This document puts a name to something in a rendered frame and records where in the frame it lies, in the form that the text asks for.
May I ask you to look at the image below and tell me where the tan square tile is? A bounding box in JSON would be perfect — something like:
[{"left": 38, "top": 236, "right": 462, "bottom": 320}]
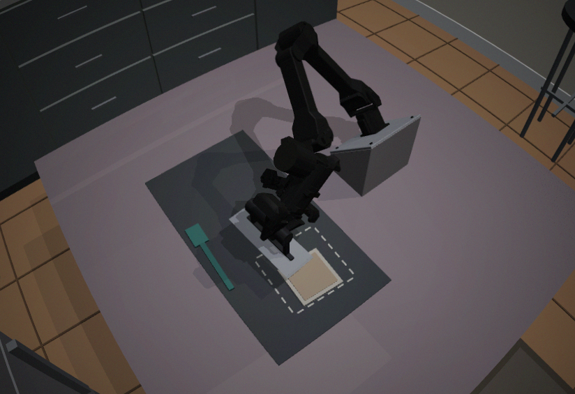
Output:
[{"left": 277, "top": 249, "right": 343, "bottom": 306}]

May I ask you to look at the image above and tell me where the teal flat trowel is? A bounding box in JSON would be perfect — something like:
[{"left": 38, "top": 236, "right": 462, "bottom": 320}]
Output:
[{"left": 185, "top": 224, "right": 234, "bottom": 291}]

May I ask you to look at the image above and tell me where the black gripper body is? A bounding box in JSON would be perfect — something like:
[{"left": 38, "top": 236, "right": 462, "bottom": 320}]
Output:
[{"left": 253, "top": 175, "right": 321, "bottom": 223}]

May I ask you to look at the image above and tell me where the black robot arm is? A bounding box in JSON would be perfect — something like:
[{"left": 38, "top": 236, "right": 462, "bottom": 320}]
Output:
[{"left": 260, "top": 21, "right": 390, "bottom": 196}]

